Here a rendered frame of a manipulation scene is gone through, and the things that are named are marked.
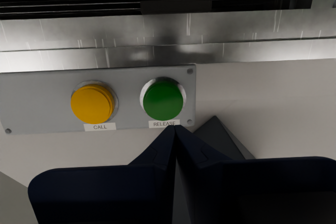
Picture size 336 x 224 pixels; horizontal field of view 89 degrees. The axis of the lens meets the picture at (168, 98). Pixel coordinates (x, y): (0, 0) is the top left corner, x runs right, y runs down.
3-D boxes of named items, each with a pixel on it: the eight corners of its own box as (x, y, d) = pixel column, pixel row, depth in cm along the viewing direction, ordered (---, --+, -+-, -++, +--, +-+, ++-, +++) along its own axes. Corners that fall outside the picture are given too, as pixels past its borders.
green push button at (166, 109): (181, 112, 19) (183, 120, 17) (146, 114, 19) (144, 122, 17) (181, 77, 18) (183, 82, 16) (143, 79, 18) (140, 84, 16)
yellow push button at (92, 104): (119, 115, 19) (114, 124, 17) (83, 117, 19) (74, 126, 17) (114, 80, 18) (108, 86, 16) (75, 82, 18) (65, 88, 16)
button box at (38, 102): (188, 106, 25) (196, 128, 19) (41, 113, 24) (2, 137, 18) (188, 57, 22) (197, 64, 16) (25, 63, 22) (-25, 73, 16)
